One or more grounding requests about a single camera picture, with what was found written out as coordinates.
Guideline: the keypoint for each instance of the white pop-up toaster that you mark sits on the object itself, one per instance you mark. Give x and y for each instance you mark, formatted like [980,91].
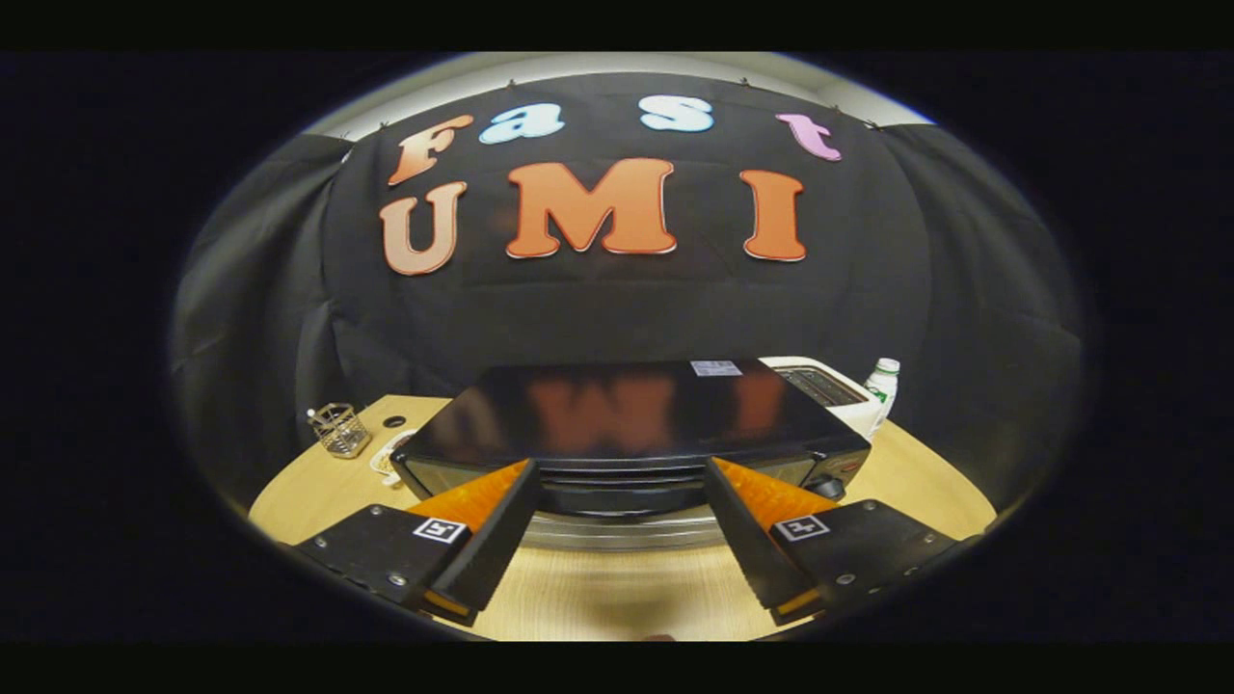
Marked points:
[848,410]

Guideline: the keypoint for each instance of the white bottle green label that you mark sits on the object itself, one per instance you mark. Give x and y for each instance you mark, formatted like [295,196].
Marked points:
[884,386]

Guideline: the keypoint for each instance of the black toaster oven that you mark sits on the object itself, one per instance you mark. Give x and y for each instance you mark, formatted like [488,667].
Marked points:
[617,405]

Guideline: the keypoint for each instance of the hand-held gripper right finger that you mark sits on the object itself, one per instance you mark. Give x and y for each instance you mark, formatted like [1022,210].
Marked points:
[747,545]

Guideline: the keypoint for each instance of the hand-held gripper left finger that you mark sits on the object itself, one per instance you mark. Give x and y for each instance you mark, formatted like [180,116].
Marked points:
[496,545]

